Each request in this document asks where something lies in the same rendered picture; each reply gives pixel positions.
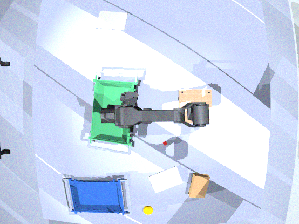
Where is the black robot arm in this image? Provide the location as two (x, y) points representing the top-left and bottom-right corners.
(100, 91), (209, 128)

